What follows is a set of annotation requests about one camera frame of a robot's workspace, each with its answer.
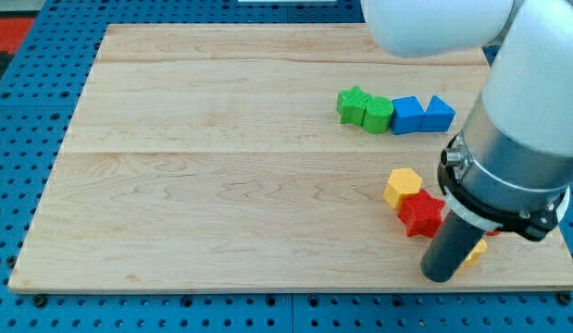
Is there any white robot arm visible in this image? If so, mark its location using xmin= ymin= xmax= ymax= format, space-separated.
xmin=361 ymin=0 xmax=573 ymax=241

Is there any red block under arm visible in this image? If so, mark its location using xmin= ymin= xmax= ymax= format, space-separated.
xmin=486 ymin=230 xmax=501 ymax=237

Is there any wooden board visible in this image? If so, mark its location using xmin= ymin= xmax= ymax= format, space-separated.
xmin=8 ymin=24 xmax=573 ymax=294

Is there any green star block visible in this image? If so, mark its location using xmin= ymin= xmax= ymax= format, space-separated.
xmin=336 ymin=85 xmax=372 ymax=126

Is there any green cylinder block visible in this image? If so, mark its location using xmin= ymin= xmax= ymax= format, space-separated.
xmin=362 ymin=96 xmax=394 ymax=134

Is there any yellow hexagon block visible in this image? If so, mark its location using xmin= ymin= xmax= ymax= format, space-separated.
xmin=382 ymin=168 xmax=422 ymax=210

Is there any blue cube block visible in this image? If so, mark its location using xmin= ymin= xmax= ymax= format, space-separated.
xmin=391 ymin=96 xmax=425 ymax=135

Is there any red star block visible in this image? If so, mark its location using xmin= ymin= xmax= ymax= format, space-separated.
xmin=397 ymin=189 xmax=445 ymax=238

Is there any blue triangular block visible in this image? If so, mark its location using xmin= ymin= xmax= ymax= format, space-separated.
xmin=419 ymin=95 xmax=455 ymax=132

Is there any black cylindrical end effector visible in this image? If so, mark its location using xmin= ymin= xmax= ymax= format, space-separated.
xmin=420 ymin=211 xmax=484 ymax=282

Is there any yellow block under tool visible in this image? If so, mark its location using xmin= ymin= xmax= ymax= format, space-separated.
xmin=459 ymin=239 xmax=488 ymax=269

